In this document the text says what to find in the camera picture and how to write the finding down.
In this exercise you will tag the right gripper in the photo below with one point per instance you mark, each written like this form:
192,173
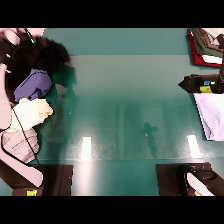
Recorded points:
205,81

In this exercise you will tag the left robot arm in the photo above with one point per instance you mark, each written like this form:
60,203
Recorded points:
20,170

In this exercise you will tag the white folded garment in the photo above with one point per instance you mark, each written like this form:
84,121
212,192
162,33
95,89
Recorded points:
213,59

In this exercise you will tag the dark green garment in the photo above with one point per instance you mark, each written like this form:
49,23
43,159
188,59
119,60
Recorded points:
204,46

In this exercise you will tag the purple garment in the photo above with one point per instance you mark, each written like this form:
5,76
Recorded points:
32,86

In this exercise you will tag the cream garment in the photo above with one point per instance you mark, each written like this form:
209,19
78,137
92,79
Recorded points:
31,113

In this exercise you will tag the pink grey garment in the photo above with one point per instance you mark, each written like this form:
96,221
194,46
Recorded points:
18,145

